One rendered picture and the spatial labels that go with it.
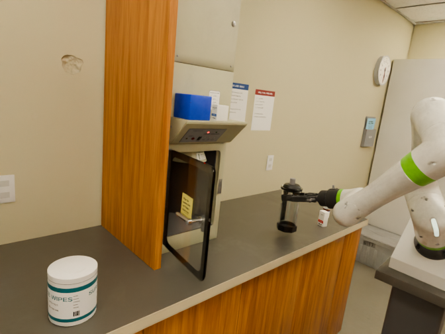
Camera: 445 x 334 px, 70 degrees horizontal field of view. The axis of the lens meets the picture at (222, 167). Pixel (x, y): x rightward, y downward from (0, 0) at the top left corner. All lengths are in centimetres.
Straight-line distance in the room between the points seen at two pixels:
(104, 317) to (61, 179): 71
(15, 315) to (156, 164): 60
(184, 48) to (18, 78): 65
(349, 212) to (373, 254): 253
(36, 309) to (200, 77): 96
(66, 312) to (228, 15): 118
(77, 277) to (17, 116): 74
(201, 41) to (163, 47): 23
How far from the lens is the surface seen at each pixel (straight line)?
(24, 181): 154
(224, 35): 140
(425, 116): 122
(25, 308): 118
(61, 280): 100
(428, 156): 114
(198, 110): 118
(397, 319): 173
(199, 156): 139
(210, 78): 135
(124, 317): 108
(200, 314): 129
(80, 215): 166
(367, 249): 383
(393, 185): 121
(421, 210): 146
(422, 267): 163
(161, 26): 117
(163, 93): 112
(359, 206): 129
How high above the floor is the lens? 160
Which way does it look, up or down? 12 degrees down
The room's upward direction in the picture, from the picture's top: 6 degrees clockwise
